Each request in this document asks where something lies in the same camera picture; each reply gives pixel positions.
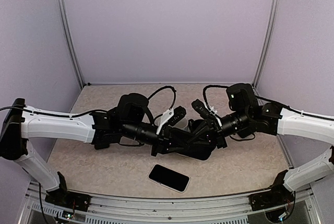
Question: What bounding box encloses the aluminium frame post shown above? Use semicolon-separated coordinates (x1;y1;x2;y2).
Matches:
57;0;85;89
252;0;280;90

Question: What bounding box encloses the dark green mug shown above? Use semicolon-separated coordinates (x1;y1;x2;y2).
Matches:
187;119;205;132

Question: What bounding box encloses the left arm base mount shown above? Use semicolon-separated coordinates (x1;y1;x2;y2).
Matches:
45;191;91;212

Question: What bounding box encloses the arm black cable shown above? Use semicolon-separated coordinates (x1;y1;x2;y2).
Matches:
148;85;178;110
202;85;230;107

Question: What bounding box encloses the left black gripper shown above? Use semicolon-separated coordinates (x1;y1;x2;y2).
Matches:
122;121;190;157

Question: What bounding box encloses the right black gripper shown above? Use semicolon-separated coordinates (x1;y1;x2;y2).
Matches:
187;108;252;148

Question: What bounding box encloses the light blue mug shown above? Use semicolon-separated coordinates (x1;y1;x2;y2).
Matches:
162;118;188;131

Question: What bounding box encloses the front aluminium rail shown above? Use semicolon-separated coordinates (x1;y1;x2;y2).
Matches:
16;182;322;223

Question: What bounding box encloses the black phone case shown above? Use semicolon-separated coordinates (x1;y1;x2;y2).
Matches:
177;141;216;161

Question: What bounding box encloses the right aluminium frame post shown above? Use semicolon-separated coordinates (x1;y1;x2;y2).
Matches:
252;0;280;90

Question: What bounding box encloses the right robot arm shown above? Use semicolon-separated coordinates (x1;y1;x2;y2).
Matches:
192;83;333;205

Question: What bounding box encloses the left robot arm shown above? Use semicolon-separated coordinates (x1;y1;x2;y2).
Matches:
1;93;200;206

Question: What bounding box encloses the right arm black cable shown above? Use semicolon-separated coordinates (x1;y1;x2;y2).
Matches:
202;85;230;107

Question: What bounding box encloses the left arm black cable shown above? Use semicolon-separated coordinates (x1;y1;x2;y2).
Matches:
148;85;178;110

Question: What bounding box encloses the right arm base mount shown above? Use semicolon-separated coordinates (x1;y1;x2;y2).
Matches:
248;191;295;211

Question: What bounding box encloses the pink phone case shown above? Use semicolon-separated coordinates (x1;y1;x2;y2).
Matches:
148;163;190;193

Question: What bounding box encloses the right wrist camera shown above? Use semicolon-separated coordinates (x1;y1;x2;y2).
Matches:
191;99;217;120

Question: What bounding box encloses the left aluminium frame post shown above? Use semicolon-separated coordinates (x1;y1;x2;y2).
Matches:
57;0;85;89

